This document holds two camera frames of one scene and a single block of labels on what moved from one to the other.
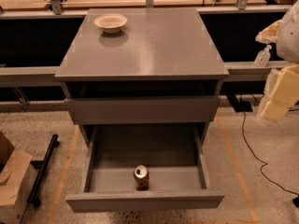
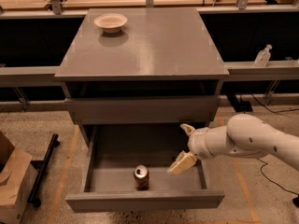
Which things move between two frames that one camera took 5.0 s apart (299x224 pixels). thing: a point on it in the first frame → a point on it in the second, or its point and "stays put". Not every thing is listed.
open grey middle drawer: (177, 178) stays put
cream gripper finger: (270, 34) → (187, 128)
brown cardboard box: (17, 174) stays put
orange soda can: (141, 176) stays put
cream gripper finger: (283, 87) → (182, 163)
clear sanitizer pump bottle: (263, 57) stays put
